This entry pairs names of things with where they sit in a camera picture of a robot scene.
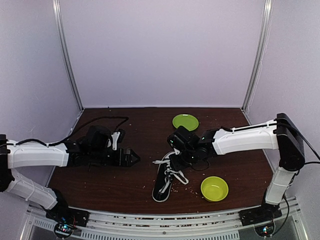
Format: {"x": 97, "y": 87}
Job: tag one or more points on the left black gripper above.
{"x": 119, "y": 162}

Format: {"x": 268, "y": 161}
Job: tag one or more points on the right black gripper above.
{"x": 176, "y": 165}

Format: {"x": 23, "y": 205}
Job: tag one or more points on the black white canvas sneaker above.
{"x": 163, "y": 180}

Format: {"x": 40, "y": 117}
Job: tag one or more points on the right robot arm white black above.
{"x": 279, "y": 134}

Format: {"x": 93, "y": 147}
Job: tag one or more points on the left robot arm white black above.
{"x": 33, "y": 152}

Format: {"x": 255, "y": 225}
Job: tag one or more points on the green plate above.
{"x": 187, "y": 121}

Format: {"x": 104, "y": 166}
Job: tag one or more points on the yellow-green bowl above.
{"x": 214, "y": 189}

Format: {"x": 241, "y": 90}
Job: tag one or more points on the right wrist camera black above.
{"x": 182, "y": 139}

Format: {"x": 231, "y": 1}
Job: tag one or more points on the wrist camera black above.
{"x": 182, "y": 139}
{"x": 99, "y": 138}

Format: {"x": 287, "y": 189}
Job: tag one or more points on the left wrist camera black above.
{"x": 99, "y": 138}

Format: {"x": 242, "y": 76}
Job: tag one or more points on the front aluminium rail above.
{"x": 218, "y": 225}

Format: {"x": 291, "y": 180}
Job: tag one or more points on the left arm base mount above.
{"x": 69, "y": 216}

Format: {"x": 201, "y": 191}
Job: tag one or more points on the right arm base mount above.
{"x": 260, "y": 214}

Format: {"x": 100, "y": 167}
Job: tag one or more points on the left aluminium frame post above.
{"x": 65, "y": 53}

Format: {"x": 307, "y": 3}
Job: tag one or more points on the aluminium frame post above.
{"x": 65, "y": 53}
{"x": 261, "y": 47}

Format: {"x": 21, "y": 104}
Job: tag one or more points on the right aluminium frame post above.
{"x": 261, "y": 47}

